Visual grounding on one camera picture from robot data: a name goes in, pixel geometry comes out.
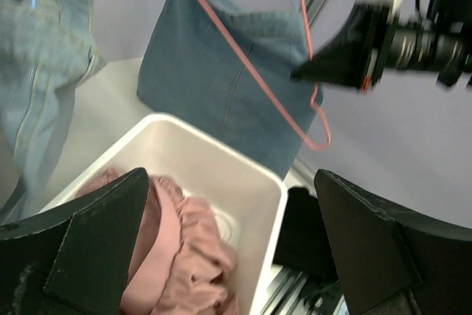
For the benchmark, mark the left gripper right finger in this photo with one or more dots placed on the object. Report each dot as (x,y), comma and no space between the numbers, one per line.
(391,259)

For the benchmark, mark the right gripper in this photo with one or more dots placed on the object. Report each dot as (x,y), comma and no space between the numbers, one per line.
(356,56)

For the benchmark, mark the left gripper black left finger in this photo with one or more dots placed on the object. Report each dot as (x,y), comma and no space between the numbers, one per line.
(74,258)

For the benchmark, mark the black skirt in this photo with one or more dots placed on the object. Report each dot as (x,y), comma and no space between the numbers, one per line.
(303,244)

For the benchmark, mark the pink skirt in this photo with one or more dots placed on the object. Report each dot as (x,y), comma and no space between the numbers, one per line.
(180,263)

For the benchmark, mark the light blue denim skirt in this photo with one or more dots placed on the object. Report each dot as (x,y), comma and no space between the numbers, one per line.
(47,51)

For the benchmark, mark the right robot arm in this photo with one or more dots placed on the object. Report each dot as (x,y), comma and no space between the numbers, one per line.
(395,34)

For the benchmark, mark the white plastic basket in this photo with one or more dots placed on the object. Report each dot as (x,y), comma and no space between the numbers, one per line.
(248,199)

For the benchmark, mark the front aluminium rail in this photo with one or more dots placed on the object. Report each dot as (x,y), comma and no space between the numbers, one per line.
(295,292)

